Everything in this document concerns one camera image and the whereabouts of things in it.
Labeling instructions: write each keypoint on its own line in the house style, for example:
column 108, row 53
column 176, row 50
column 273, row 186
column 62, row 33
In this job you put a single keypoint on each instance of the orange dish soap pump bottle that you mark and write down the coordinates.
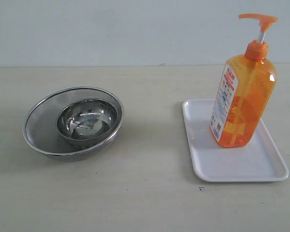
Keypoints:
column 246, row 85

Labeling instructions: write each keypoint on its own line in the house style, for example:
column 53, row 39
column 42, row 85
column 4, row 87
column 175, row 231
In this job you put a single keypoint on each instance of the small stainless steel bowl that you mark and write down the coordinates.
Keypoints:
column 88, row 122

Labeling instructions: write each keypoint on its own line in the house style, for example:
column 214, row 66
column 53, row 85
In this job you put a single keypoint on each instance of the steel mesh colander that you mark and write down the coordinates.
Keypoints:
column 40, row 130

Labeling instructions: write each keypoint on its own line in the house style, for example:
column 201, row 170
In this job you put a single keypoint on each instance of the white plastic tray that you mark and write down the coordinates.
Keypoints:
column 258, row 161

